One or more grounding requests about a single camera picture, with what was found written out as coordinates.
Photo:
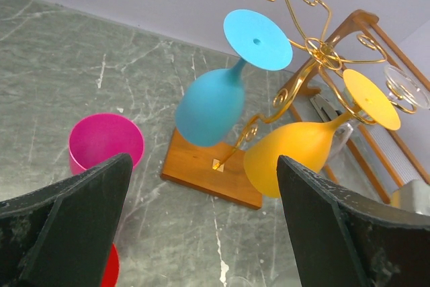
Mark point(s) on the yellow plastic wine glass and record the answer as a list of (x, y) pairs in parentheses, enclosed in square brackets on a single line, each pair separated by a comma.
[(309, 143)]

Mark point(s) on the blue plastic wine glass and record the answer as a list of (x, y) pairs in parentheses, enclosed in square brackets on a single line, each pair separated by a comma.
[(214, 102)]

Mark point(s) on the clear wine glass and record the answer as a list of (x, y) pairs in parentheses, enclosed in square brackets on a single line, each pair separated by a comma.
[(404, 95)]

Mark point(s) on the wooden shelf rack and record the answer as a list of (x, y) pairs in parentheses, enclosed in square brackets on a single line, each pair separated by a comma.
[(325, 61)]

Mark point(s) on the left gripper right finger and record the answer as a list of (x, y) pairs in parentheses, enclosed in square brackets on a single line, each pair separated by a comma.
[(341, 238)]

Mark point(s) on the magenta plastic wine glass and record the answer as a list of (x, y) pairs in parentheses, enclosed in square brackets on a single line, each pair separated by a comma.
[(98, 137)]

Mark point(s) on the gold wire glass rack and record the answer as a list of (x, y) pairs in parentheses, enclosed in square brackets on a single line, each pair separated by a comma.
[(198, 158)]

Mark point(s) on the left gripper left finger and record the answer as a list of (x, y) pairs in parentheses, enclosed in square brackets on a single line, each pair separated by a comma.
[(62, 234)]

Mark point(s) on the red plastic wine glass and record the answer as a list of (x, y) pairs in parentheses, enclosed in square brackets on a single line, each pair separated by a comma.
[(112, 269)]

